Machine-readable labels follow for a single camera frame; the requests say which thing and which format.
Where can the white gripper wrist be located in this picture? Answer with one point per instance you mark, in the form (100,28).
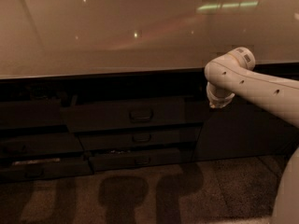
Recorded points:
(220,99)

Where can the dark drawer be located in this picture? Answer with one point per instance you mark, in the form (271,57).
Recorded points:
(45,170)
(126,114)
(139,139)
(39,144)
(30,114)
(136,159)

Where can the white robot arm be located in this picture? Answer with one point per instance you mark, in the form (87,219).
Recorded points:
(233,74)

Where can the dark cabinet door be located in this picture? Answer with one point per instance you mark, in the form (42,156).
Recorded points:
(242,129)

